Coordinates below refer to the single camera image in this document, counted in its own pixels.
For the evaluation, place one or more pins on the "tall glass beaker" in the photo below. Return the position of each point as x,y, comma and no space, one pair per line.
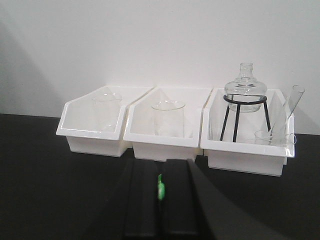
106,109

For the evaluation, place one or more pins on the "wide glass beaker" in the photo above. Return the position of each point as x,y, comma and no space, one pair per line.
169,118

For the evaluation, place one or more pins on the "small glass beaker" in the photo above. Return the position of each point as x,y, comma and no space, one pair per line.
265,137

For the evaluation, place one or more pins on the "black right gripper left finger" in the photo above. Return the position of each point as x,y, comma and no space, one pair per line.
131,211

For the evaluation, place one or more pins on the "glass flask bottle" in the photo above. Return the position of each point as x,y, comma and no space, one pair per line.
245,87

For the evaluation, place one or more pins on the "glass test tube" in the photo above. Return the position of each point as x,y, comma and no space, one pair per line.
280,123

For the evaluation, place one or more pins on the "right white storage bin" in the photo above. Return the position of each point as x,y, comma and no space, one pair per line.
245,156

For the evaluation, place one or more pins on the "white storage bin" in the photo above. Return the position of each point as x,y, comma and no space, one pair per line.
78,124
140,128
245,156

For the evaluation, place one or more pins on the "green plastic spoon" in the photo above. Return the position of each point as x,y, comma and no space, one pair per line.
161,189

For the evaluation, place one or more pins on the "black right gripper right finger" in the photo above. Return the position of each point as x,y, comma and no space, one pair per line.
193,209

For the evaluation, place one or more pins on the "black wire tripod stand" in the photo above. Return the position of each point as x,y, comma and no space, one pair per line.
239,126

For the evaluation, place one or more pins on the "left white storage bin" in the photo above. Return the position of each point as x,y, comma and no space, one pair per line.
78,124

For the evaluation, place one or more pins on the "middle white storage bin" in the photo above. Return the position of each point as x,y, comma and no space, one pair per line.
140,128

